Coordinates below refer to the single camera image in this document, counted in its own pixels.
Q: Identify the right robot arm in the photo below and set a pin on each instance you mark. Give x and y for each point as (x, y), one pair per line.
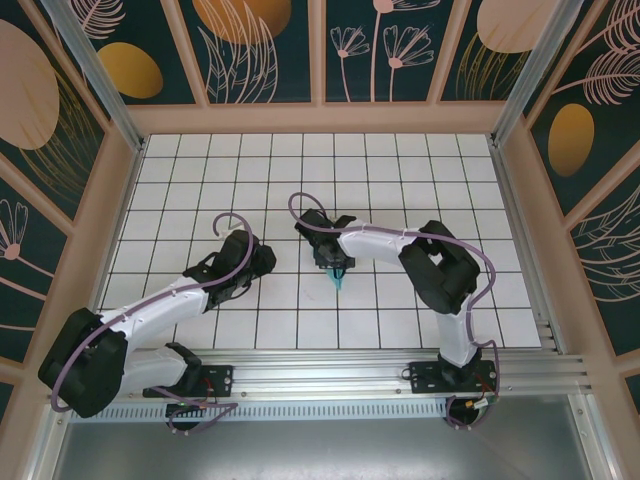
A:
(445, 275)

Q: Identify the aluminium frame post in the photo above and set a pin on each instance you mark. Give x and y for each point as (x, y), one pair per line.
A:
(95, 75)
(535, 70)

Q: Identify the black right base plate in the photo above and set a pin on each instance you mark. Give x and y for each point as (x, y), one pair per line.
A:
(425, 380)

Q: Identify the grey metal panel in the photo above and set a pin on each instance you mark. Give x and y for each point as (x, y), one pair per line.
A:
(325, 450)

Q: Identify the light blue paper sheet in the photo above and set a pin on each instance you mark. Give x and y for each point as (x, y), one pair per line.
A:
(339, 286)

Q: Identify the black controller board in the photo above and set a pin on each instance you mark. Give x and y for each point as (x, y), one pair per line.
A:
(185, 407)

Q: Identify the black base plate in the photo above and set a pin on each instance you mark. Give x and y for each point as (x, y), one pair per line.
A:
(220, 380)
(425, 380)

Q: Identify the aluminium mounting rail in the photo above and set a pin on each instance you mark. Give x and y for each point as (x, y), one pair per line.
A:
(325, 372)

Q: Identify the aluminium side rail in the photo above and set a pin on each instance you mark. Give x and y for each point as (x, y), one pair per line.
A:
(511, 200)

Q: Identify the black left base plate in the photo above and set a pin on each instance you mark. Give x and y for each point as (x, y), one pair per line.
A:
(220, 380)

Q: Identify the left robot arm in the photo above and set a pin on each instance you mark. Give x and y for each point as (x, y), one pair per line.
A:
(90, 370)

